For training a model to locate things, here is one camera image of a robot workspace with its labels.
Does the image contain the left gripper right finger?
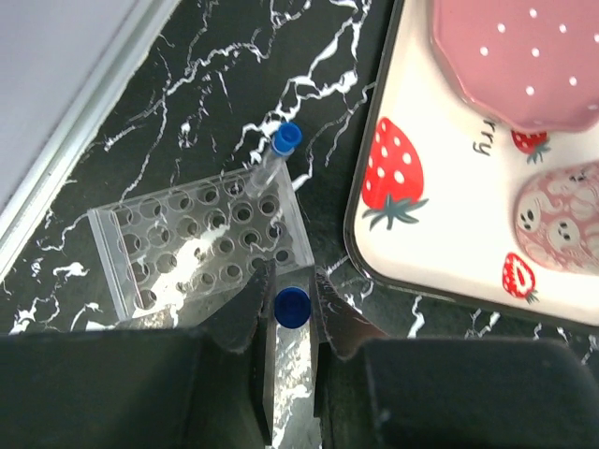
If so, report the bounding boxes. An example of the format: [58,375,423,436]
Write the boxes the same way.
[311,269,598,448]

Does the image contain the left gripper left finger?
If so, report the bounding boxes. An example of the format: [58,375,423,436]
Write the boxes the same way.
[1,261,276,448]

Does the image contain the blue cap test tube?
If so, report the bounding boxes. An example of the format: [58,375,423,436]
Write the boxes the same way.
[274,286,312,329]
[245,123,303,198]

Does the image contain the clear test tube rack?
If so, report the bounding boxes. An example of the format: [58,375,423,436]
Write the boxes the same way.
[88,167,314,322]

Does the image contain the strawberry print tray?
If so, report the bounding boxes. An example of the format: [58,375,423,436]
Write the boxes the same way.
[344,1,598,330]

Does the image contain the pink patterned mug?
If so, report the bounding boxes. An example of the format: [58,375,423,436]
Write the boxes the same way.
[513,161,598,275]

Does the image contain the pink dotted plate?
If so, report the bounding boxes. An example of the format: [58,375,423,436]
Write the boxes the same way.
[427,0,598,132]

